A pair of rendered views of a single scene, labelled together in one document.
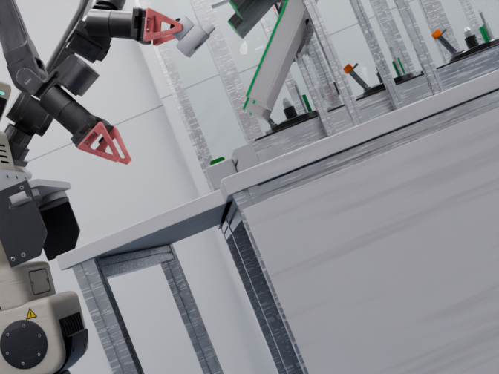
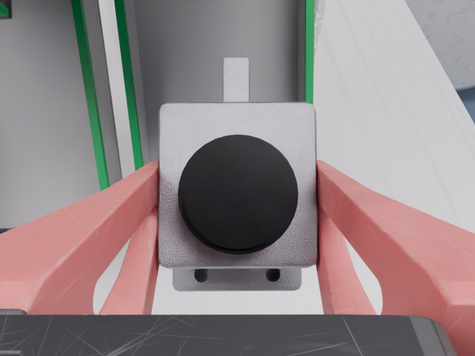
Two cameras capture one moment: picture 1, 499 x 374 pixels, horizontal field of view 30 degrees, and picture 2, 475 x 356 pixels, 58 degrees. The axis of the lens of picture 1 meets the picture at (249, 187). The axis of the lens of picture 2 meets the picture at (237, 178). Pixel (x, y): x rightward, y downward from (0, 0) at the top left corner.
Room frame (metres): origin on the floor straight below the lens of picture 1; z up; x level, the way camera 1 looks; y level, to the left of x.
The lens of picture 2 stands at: (1.91, 0.06, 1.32)
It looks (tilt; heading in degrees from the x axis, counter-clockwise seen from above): 63 degrees down; 264
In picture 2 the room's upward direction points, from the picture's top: 2 degrees counter-clockwise
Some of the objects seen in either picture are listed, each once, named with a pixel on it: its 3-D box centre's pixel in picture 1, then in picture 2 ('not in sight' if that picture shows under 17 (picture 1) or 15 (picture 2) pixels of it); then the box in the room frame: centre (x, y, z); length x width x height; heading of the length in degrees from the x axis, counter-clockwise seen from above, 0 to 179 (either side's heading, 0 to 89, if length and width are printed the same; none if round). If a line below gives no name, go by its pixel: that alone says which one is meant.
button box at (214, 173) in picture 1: (222, 176); not in sight; (2.39, 0.06, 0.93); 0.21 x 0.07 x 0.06; 4
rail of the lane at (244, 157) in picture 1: (243, 180); not in sight; (2.59, 0.01, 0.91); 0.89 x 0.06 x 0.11; 4
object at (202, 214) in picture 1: (249, 198); not in sight; (2.20, 0.01, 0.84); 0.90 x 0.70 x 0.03; 176
